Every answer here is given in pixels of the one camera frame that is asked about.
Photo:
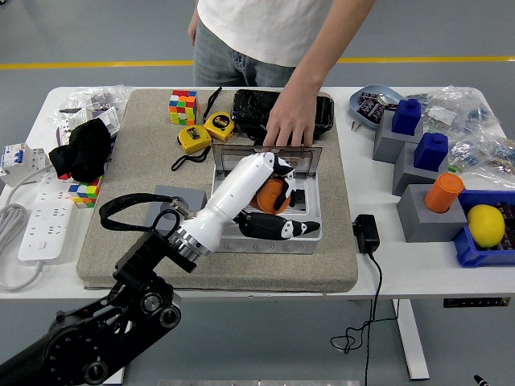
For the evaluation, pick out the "white power strip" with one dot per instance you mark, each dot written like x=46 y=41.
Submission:
x=44 y=225

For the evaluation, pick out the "black triangular mount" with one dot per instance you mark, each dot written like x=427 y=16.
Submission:
x=257 y=140

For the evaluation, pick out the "white breaker pack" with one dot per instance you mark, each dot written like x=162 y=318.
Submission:
x=104 y=118

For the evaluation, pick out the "clear plastic parts bag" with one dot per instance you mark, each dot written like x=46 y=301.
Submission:
x=487 y=157
x=92 y=96
x=462 y=108

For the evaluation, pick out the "person's right hand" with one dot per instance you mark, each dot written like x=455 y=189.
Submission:
x=193 y=30

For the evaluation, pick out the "yellow lemon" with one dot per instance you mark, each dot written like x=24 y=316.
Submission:
x=486 y=225

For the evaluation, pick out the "yellow tape measure with sticker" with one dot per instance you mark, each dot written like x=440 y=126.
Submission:
x=194 y=138

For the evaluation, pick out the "small metal screws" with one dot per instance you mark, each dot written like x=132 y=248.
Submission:
x=355 y=125

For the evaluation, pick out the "large colourful puzzle cube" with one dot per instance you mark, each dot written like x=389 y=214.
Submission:
x=184 y=106

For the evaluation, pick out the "orange cylinder battery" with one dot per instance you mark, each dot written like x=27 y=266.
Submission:
x=442 y=195
x=267 y=199

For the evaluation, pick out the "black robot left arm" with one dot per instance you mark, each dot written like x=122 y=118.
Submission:
x=141 y=257

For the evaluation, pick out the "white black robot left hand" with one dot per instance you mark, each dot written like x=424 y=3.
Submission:
x=229 y=197

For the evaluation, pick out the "black cloth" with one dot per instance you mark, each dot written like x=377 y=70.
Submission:
x=84 y=153

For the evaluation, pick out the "black plastic tray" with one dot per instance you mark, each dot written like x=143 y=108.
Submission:
x=249 y=104

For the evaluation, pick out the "small colourful puzzle cube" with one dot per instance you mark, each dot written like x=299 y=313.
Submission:
x=84 y=193

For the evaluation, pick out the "grey block with round hole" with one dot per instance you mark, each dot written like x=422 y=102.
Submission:
x=422 y=225
x=197 y=194

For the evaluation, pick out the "grey-brown mat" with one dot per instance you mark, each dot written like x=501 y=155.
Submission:
x=241 y=273

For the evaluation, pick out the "person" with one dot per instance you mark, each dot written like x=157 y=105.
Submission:
x=261 y=32

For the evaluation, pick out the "blue bottle-shaped block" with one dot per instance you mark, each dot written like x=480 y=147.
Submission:
x=406 y=118
x=430 y=154

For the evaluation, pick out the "yellow tape measure 5m print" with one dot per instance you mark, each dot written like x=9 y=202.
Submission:
x=219 y=125

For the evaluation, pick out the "blue plastic bin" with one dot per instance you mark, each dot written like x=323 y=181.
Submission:
x=475 y=257

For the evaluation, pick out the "person's left hand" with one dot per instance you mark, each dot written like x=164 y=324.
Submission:
x=291 y=122

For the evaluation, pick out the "table control panel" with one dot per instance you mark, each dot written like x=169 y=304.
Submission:
x=475 y=302

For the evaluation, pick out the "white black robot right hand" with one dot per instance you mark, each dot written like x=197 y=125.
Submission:
x=480 y=381

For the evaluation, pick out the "person's left forearm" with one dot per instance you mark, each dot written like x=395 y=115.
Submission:
x=318 y=76

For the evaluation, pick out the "blue-grey dish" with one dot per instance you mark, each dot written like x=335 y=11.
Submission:
x=356 y=105

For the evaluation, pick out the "dark patterned snack packet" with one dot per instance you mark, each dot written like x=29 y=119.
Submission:
x=378 y=112
x=507 y=237
x=367 y=105

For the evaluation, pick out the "grey electrical box clear lid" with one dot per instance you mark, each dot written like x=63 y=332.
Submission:
x=261 y=246

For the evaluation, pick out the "grey block holder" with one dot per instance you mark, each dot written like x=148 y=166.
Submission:
x=406 y=173
x=386 y=144

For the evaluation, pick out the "white circuit breaker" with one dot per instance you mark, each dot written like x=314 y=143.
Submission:
x=20 y=158

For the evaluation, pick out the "small green terminal block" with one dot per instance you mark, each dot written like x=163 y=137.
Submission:
x=453 y=168

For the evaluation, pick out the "white table leg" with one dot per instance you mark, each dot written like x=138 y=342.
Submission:
x=412 y=342

